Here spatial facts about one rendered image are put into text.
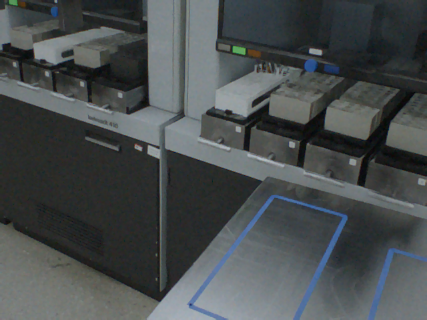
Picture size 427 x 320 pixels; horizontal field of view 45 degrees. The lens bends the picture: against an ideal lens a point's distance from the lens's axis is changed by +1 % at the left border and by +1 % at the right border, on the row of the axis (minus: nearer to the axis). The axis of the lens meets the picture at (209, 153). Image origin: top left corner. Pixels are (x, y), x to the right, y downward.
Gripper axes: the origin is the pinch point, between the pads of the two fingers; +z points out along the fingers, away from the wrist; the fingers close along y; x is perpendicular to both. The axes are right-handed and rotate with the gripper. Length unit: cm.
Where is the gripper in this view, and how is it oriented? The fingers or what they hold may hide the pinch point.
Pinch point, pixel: (29, 9)
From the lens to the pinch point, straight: 69.0
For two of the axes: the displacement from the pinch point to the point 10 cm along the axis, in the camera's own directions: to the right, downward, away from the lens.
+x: 5.3, -3.6, 7.6
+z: -0.4, 8.9, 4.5
